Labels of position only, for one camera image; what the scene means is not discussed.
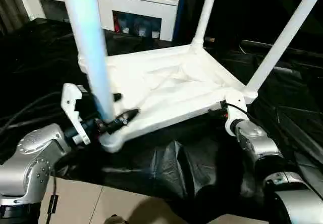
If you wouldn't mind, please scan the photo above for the white plastic table top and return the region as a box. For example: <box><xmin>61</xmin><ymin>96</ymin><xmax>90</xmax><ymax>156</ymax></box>
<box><xmin>78</xmin><ymin>43</ymin><xmax>253</xmax><ymax>154</ymax></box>

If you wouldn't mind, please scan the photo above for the black plastic mat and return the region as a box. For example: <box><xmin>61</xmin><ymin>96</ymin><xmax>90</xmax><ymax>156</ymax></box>
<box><xmin>0</xmin><ymin>17</ymin><xmax>323</xmax><ymax>222</ymax></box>

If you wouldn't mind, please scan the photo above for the black bar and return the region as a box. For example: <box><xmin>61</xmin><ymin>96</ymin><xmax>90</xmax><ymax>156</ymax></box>
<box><xmin>237</xmin><ymin>38</ymin><xmax>323</xmax><ymax>58</ymax></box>

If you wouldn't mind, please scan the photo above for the white cabinet with glass doors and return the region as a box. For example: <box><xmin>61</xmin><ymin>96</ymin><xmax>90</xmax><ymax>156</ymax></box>
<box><xmin>15</xmin><ymin>0</ymin><xmax>183</xmax><ymax>42</ymax></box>

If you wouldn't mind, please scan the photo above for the grey curtain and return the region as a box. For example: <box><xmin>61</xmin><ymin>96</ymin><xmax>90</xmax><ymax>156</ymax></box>
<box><xmin>0</xmin><ymin>0</ymin><xmax>31</xmax><ymax>33</ymax></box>

